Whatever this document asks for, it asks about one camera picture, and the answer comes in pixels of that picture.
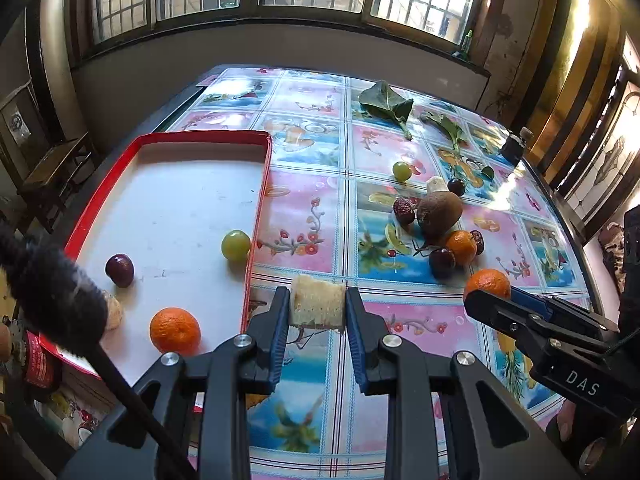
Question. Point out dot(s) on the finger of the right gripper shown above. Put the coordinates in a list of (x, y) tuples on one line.
[(560, 309), (526, 318)]

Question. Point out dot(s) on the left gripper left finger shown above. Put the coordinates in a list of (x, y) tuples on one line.
[(185, 418)]

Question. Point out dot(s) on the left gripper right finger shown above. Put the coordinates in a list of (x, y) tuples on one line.
[(488, 435)]

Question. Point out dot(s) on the orange mandarin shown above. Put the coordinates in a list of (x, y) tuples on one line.
[(463, 245), (175, 330), (490, 280)]

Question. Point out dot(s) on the orange mandarin front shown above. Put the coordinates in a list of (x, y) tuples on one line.
[(175, 330)]

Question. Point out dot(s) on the red date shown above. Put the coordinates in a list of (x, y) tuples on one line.
[(403, 211), (479, 241)]

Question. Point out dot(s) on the pale cake piece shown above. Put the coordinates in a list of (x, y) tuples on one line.
[(115, 311)]

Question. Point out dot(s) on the dark red plum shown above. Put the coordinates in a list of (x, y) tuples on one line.
[(120, 269)]

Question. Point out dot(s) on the person right hand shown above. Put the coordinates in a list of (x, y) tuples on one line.
[(585, 437)]

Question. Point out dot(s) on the green grape in tray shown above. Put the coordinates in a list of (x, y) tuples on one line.
[(235, 246)]

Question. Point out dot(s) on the brown kiwi fruit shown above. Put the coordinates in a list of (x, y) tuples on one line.
[(438, 212)]

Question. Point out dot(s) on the dark plum rear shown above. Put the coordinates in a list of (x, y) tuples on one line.
[(456, 186)]

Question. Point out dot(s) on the small dark bottle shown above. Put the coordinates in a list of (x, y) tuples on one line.
[(515, 146)]

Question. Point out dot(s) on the red rimmed white tray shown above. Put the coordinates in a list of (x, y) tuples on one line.
[(167, 203)]

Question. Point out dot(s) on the black fuzzy microphone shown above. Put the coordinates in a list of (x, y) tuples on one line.
[(59, 299)]

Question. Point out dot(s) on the floral plastic tablecloth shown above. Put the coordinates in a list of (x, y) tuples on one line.
[(328, 211)]

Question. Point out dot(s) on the small green leaf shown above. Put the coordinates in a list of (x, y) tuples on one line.
[(446, 125)]

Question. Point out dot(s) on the green grape on table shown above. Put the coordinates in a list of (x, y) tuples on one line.
[(402, 171)]

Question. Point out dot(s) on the green bottle on sill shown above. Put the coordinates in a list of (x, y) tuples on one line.
[(463, 53)]

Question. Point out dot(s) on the large green leaf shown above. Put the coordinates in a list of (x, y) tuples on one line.
[(381, 100)]

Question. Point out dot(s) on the dark wooden chair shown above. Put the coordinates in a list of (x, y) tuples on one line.
[(54, 163)]

